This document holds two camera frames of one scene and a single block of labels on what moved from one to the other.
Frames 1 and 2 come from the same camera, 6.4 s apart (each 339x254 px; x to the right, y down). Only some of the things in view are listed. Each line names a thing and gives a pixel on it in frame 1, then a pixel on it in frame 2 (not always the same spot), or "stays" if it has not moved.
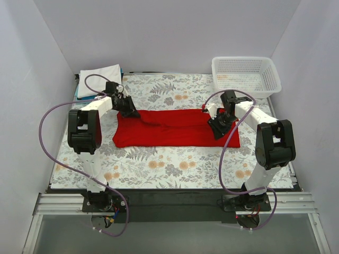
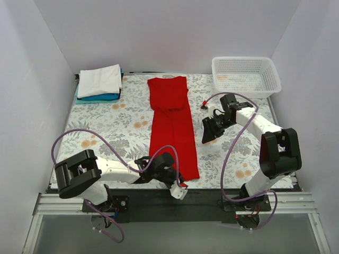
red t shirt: x=171 y=128 → x=172 y=123
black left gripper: x=128 y=108 → x=174 y=177
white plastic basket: x=258 y=75 stays
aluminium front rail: x=51 y=205 stays
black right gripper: x=221 y=124 stays
